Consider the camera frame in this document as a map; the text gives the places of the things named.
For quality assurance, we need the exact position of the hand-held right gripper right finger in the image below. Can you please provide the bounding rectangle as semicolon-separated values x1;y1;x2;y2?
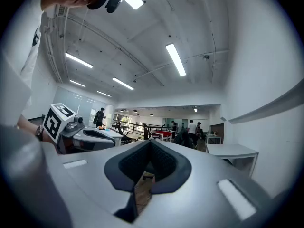
136;139;274;228

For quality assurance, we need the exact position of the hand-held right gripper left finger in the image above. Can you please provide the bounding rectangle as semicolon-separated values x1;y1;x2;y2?
44;139;152;228

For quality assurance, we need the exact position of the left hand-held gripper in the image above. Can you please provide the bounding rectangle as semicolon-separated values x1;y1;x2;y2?
42;103;116;154

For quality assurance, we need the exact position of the person's left forearm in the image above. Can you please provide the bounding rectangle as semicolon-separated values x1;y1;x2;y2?
16;114;59;149

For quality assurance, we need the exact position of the white desk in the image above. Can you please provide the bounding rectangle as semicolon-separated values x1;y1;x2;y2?
94;126;124;147

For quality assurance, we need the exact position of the black metal railing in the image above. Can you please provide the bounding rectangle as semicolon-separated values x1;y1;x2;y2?
111;119;168;141

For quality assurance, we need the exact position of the dark office chair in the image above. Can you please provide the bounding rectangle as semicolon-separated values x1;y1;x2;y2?
174;129;193;149

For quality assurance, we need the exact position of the small white table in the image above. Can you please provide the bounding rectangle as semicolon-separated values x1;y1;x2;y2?
205;133;223;145

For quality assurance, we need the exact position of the red table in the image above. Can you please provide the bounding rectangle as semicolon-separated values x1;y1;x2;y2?
151;131;173;142

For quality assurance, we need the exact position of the person's white shirt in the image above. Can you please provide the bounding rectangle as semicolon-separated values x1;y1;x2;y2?
0;7;45;128

